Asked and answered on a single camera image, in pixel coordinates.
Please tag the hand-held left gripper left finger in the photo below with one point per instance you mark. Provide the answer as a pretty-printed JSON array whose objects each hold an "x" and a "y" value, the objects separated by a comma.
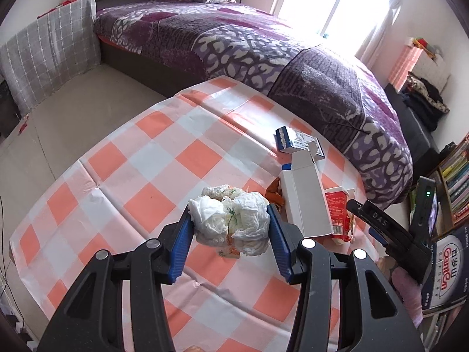
[{"x": 181, "y": 249}]

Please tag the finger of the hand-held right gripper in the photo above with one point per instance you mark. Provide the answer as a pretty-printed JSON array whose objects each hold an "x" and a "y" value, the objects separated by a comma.
[{"x": 399, "y": 238}]

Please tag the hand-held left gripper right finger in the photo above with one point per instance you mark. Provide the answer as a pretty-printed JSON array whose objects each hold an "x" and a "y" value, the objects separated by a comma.
[{"x": 280, "y": 245}]

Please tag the white tissue wad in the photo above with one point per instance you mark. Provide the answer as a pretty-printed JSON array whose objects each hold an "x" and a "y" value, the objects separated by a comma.
[{"x": 227, "y": 220}]

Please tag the person's left hand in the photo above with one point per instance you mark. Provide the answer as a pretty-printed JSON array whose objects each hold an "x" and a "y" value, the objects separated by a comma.
[{"x": 195, "y": 349}]

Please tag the wooden bookshelf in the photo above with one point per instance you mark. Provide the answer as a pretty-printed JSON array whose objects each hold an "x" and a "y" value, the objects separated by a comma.
[{"x": 458, "y": 187}]

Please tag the row of books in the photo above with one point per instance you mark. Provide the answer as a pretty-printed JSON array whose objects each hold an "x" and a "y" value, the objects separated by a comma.
[{"x": 458, "y": 176}]

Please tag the white carton box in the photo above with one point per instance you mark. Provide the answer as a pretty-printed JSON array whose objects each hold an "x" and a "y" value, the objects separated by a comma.
[{"x": 304, "y": 198}]

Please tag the orange peel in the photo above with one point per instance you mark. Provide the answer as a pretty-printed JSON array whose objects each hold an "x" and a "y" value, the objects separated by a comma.
[{"x": 274, "y": 190}]

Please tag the blue white cardboard carton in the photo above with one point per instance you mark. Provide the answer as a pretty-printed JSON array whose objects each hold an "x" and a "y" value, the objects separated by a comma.
[{"x": 449, "y": 267}]

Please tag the red snack wrapper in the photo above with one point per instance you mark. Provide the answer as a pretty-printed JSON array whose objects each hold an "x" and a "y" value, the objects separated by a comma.
[{"x": 339, "y": 216}]

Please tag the black storage bench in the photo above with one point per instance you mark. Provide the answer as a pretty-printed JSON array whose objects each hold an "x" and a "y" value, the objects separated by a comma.
[{"x": 414, "y": 135}]

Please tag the orange white checked tablecloth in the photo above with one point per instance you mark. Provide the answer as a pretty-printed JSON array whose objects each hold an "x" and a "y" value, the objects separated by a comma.
[{"x": 128, "y": 176}]

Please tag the blue white small box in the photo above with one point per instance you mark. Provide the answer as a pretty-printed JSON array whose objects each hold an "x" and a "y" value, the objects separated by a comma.
[{"x": 298, "y": 143}]

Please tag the pile of dark clothes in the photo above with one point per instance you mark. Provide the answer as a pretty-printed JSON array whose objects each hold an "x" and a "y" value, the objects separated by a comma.
[{"x": 427, "y": 99}]

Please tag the pink drawer cabinet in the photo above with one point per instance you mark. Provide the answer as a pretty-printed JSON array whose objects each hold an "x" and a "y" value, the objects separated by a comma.
[{"x": 410, "y": 62}]

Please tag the light curtain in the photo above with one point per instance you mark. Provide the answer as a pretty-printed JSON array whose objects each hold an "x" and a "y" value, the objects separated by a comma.
[{"x": 388, "y": 14}]

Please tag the bed with purple blanket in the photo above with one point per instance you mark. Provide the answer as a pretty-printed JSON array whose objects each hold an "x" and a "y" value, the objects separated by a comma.
[{"x": 238, "y": 51}]

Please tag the black flat panel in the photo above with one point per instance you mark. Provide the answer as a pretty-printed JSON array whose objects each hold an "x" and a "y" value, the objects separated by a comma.
[{"x": 8, "y": 110}]

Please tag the window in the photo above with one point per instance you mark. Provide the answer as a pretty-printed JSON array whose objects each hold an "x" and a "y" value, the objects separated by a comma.
[{"x": 329, "y": 0}]

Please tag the grey checked cloth cover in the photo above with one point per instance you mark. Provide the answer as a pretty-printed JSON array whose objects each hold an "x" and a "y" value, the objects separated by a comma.
[{"x": 47, "y": 51}]

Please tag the red cloth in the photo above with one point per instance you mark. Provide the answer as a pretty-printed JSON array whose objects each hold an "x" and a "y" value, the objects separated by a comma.
[{"x": 58, "y": 5}]

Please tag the brown bed frame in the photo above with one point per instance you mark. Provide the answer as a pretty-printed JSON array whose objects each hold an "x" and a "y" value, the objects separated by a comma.
[{"x": 146, "y": 69}]

